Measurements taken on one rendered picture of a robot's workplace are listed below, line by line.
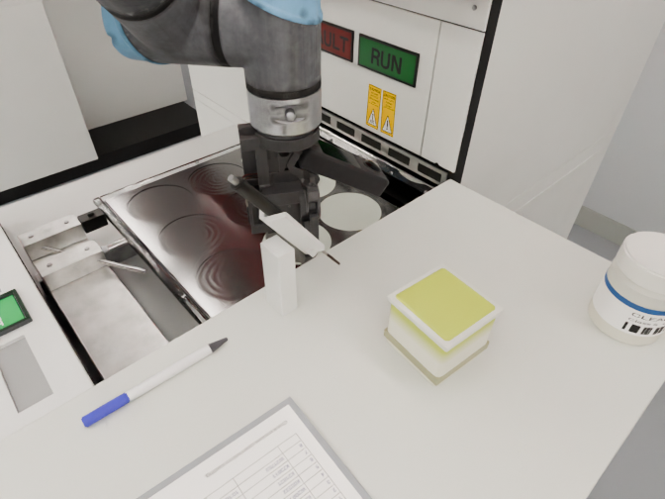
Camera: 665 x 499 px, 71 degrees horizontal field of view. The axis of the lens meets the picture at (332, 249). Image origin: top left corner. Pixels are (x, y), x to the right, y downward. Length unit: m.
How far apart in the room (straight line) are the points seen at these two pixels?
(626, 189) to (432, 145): 1.66
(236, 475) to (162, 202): 0.50
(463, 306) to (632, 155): 1.88
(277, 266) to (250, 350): 0.09
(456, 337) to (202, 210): 0.48
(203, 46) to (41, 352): 0.34
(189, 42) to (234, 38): 0.04
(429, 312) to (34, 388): 0.37
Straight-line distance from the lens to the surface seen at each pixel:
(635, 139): 2.25
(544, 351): 0.52
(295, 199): 0.53
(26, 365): 0.56
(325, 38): 0.84
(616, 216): 2.39
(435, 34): 0.69
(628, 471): 1.70
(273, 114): 0.47
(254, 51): 0.46
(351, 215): 0.74
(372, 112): 0.80
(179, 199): 0.81
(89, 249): 0.74
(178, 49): 0.48
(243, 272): 0.65
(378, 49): 0.76
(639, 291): 0.52
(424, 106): 0.72
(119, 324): 0.66
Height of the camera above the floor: 1.35
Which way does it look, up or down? 41 degrees down
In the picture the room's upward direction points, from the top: 1 degrees clockwise
